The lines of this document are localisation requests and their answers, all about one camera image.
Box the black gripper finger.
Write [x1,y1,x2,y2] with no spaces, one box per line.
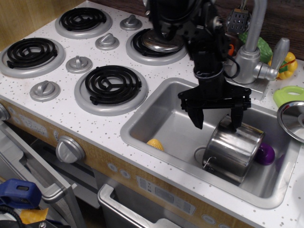
[231,107,243,131]
[187,108,204,129]

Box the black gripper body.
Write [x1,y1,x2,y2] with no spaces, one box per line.
[178,71,251,110]

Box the stainless steel pot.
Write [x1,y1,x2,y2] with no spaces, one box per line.
[202,114,265,183]

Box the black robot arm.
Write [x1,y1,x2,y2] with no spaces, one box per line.
[144,0,251,130]

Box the grey plastic sink basin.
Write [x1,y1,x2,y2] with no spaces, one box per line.
[121,78,301,209]

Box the silver toy faucet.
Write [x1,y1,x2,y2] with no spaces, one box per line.
[234,0,290,84]

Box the orange toy carrot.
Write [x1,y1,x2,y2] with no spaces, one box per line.
[228,44,235,56]

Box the green plastic toy piece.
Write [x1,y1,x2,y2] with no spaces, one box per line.
[273,85,304,108]

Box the yellow toy corn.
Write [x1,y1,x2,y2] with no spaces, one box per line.
[146,138,164,151]

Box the purple toy eggplant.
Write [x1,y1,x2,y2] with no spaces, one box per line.
[255,142,275,165]

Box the steel lid at right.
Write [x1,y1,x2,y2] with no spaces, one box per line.
[277,101,304,143]

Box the small steel pan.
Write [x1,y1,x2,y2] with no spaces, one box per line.
[226,33,243,57]

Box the green toy vegetable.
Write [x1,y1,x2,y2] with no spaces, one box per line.
[238,32,273,64]

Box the yellow toy bell pepper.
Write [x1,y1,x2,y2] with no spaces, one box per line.
[276,52,298,80]

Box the steel lid on burner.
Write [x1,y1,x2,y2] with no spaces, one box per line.
[142,29,184,53]

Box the hanging metal spatula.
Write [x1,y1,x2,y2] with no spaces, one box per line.
[226,0,251,34]

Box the back right black burner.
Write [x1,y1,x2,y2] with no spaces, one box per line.
[132,28,182,57]

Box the black burner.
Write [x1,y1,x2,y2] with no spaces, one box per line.
[85,65,142,105]
[132,28,182,57]
[60,7,107,31]
[7,38,57,68]

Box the front black burner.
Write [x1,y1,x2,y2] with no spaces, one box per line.
[85,65,142,105]

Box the silver stove knob back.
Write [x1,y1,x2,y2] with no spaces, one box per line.
[120,14,143,31]

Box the silver stove knob middle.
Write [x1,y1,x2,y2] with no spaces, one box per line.
[95,33,120,51]

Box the silver stove knob left-centre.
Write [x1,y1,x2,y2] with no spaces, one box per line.
[66,56,93,74]

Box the silver oven dial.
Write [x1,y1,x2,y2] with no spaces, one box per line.
[56,135,86,164]

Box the back left black burner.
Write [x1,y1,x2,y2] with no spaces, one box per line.
[60,7,107,31]

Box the silver stove knob front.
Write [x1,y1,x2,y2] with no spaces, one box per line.
[29,80,61,102]

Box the silver dial at left edge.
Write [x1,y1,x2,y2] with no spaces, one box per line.
[0,104,10,121]

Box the blue clamp tool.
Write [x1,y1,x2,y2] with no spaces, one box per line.
[0,179,42,209]

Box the yellow cloth piece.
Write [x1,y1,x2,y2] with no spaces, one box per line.
[19,208,48,225]

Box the silver dishwasher door handle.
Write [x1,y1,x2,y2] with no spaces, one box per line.
[97,184,179,228]

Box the silver oven door handle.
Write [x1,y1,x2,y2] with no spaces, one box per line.
[0,121,77,204]

